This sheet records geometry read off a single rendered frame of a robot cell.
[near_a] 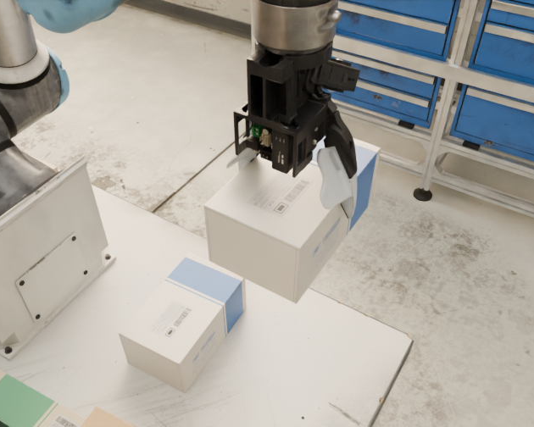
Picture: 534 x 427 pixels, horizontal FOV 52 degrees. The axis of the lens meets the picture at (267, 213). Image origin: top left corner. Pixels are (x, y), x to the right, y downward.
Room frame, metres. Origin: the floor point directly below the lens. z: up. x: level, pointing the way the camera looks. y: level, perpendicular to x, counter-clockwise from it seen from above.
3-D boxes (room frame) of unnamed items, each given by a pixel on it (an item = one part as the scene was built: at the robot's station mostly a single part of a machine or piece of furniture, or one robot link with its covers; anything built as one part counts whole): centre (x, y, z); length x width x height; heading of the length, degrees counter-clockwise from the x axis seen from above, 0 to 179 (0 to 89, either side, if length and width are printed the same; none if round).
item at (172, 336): (0.57, 0.14, 0.75); 0.20 x 0.12 x 0.09; 151
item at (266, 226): (0.49, -0.04, 1.09); 0.20 x 0.12 x 0.09; 148
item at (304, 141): (0.46, -0.02, 1.25); 0.09 x 0.08 x 0.12; 148
